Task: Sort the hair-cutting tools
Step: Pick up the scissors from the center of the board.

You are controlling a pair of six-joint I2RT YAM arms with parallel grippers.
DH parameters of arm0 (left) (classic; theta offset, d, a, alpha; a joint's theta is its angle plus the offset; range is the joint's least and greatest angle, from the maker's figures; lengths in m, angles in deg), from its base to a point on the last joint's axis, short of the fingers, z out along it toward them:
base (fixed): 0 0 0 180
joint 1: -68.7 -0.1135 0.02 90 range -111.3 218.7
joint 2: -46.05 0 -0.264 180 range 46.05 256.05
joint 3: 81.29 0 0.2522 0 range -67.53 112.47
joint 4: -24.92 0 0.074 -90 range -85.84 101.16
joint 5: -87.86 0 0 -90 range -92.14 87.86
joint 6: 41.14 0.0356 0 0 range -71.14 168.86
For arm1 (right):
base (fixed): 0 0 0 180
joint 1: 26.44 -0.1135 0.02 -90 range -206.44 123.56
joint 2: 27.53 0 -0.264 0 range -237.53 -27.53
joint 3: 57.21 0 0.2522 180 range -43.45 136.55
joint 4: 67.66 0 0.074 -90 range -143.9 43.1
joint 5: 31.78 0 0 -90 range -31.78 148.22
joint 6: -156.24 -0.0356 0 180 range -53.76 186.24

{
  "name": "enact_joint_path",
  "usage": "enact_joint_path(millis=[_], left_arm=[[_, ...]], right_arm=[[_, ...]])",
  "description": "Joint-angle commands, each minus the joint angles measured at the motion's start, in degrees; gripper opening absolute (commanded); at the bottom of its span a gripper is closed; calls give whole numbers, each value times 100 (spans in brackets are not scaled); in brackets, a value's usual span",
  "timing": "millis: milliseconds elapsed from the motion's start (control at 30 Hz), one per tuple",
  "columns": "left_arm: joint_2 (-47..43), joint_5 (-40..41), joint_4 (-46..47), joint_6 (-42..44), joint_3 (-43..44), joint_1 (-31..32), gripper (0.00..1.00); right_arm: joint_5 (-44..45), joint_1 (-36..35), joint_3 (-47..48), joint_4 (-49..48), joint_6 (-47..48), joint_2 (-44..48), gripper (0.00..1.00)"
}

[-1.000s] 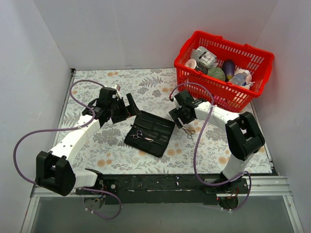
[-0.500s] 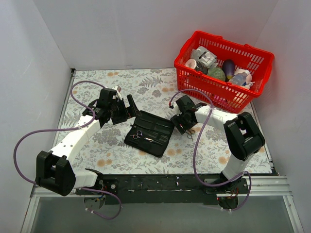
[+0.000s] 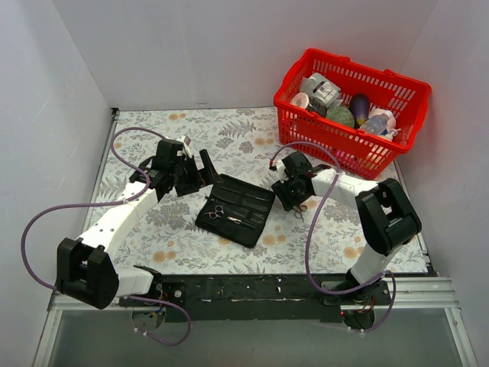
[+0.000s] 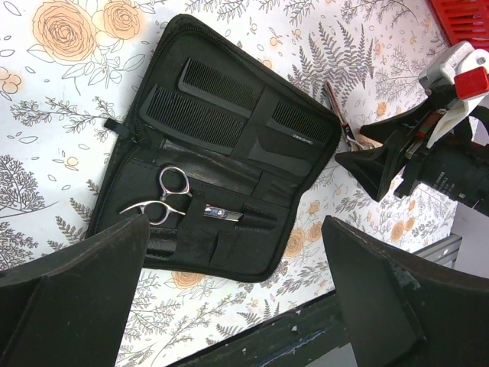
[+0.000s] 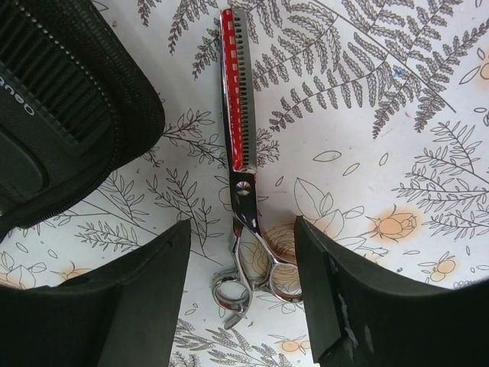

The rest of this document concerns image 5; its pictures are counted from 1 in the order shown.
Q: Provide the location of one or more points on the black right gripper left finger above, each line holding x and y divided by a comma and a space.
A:
121, 314

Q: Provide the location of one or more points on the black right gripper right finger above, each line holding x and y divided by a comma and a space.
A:
361, 314

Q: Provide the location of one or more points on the silver thinning scissors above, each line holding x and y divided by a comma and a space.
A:
233, 290

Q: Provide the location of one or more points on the black zippered tool case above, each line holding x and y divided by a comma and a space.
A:
39, 178

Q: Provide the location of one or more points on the black wide tooth comb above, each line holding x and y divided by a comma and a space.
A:
49, 82

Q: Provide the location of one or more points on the floral patterned table mat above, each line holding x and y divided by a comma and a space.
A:
344, 137

